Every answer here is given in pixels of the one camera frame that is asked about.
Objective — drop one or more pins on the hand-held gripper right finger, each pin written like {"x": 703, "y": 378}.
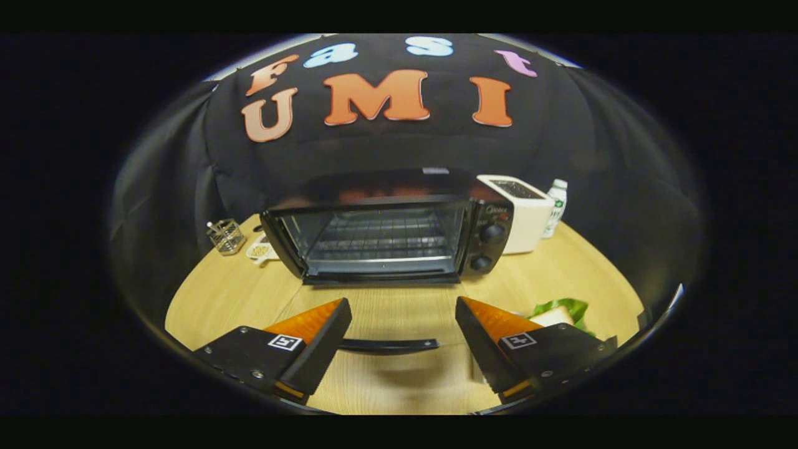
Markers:
{"x": 483, "y": 346}

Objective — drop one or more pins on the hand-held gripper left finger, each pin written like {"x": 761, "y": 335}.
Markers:
{"x": 321, "y": 346}

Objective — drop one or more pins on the lettuce sandwich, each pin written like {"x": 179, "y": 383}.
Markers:
{"x": 555, "y": 317}

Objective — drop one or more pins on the black toaster oven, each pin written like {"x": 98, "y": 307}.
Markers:
{"x": 495, "y": 249}

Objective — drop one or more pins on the white bread toaster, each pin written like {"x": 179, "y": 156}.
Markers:
{"x": 527, "y": 224}

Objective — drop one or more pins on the clear glass holder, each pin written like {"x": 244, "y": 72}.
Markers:
{"x": 227, "y": 240}

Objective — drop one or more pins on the clear plastic bottle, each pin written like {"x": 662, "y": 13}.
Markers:
{"x": 558, "y": 206}

